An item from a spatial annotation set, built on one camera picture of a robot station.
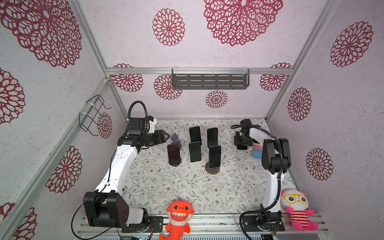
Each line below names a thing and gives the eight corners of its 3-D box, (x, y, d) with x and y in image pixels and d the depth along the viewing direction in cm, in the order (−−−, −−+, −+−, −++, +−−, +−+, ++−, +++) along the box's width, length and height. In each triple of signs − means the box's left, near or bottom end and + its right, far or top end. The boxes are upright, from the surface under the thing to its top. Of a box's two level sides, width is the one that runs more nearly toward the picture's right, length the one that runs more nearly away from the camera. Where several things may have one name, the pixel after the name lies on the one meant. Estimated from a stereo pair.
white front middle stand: (190, 170, 95) (190, 167, 92) (190, 164, 98) (190, 161, 95) (201, 170, 95) (201, 167, 92) (200, 164, 98) (201, 161, 95)
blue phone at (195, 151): (191, 164, 97) (191, 151, 85) (189, 156, 101) (189, 142, 89) (201, 162, 97) (202, 149, 85) (198, 154, 101) (199, 140, 90)
